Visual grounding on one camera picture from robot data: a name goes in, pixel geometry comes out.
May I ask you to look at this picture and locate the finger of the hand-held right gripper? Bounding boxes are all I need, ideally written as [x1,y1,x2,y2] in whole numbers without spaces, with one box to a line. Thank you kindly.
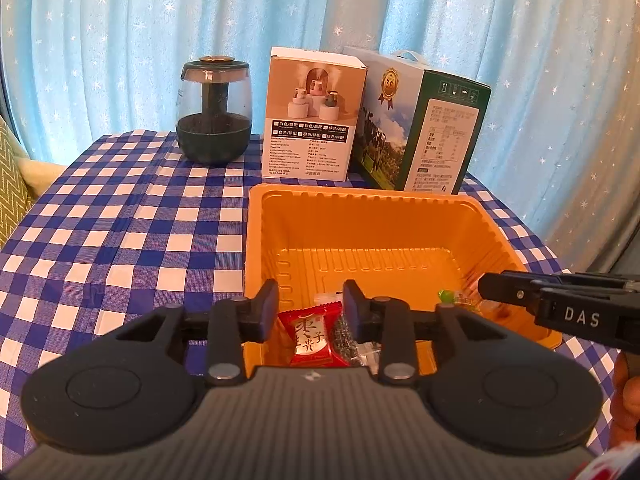
[477,273,543,309]
[501,270,640,292]

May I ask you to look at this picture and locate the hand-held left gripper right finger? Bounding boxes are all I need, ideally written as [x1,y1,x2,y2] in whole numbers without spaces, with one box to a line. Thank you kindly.
[342,279,506,384]

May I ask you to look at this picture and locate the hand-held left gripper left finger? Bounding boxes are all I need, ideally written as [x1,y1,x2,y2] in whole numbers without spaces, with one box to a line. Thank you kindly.
[113,279,280,387]

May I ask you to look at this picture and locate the clear packet dark snack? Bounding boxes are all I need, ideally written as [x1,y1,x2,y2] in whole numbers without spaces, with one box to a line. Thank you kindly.
[334,310,383,368]

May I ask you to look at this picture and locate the red snack packet white label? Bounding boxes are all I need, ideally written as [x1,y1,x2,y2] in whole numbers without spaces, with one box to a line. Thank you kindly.
[277,302,351,368]

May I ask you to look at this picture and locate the orange plastic tray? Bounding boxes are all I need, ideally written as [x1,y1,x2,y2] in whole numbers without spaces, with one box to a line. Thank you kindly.
[243,183,563,378]

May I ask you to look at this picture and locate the person's right hand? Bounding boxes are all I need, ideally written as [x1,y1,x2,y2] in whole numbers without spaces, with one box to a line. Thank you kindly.
[611,352,640,448]

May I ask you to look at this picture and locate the green white snack packet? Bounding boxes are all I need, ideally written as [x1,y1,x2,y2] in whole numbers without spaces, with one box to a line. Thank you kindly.
[452,294,483,314]

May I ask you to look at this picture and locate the red white patterned clothing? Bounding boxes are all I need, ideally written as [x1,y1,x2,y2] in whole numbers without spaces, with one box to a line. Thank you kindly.
[574,447,640,480]

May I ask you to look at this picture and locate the blue white checked tablecloth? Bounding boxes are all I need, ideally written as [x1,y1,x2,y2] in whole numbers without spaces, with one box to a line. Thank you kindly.
[0,129,640,467]

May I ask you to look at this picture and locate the dark green glass humidifier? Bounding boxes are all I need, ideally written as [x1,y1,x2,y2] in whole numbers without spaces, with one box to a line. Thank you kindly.
[176,55,253,165]

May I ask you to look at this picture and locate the white humidifier carton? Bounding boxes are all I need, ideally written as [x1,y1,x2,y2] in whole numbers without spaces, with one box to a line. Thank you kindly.
[261,46,369,181]

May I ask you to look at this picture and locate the green patterned sofa cushion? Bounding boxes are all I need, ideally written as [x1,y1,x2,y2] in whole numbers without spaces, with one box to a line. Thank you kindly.
[0,115,37,252]

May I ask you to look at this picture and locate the light blue star curtain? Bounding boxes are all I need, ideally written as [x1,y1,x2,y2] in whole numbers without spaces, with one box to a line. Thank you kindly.
[0,0,640,281]

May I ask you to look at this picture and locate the green carton with handle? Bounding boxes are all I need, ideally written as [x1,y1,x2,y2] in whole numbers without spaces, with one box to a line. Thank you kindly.
[343,45,493,196]

